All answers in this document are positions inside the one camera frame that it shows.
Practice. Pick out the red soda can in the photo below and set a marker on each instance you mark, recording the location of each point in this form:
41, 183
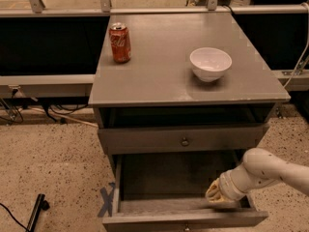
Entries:
120, 42

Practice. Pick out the grey drawer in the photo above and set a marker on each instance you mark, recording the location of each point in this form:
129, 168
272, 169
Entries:
181, 139
166, 192

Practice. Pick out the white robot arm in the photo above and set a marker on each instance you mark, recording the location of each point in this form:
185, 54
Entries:
258, 169

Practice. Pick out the blue tape cross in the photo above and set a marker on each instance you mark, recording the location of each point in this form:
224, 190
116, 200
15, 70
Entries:
107, 197

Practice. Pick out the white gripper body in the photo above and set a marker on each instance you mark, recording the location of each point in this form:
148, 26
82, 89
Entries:
225, 187

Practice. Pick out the black power strip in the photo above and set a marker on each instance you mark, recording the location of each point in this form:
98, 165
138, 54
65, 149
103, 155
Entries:
41, 204

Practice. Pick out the grey top drawer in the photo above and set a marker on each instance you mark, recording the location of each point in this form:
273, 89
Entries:
181, 139

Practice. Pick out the grey metal railing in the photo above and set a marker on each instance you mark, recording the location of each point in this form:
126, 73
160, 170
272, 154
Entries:
36, 85

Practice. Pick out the white bowl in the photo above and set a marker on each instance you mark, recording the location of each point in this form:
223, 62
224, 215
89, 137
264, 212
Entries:
210, 64

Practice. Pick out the grey drawer cabinet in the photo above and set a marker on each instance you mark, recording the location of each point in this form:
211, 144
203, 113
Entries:
157, 88

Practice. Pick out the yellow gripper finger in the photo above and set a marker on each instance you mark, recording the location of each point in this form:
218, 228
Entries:
213, 190
220, 199

